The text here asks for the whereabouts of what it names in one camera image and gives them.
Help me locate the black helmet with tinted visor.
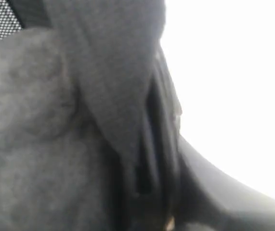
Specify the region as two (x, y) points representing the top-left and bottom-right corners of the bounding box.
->
(0, 0), (275, 231)

